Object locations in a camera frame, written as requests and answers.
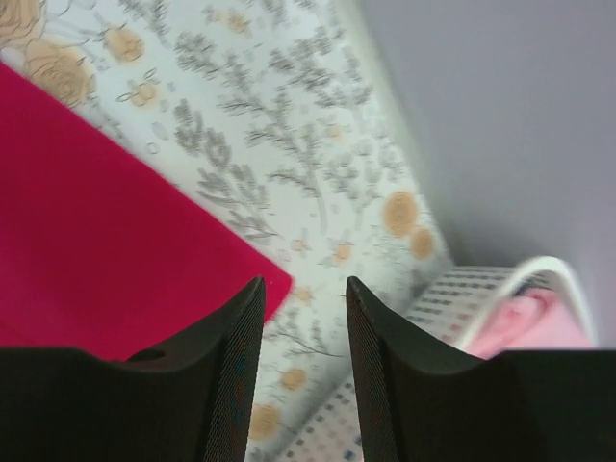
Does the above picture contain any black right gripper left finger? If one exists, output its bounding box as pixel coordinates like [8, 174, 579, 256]
[1, 277, 266, 461]

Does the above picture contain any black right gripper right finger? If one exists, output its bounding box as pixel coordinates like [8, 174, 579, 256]
[346, 277, 615, 461]

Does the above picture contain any red t shirt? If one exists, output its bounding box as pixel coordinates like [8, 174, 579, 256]
[1, 67, 293, 360]

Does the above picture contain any white laundry basket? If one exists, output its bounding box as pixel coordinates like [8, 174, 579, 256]
[280, 256, 596, 461]

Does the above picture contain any pink t shirt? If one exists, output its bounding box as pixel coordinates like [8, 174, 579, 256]
[468, 288, 592, 359]

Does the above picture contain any floral table mat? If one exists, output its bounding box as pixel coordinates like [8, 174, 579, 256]
[1, 1, 450, 461]

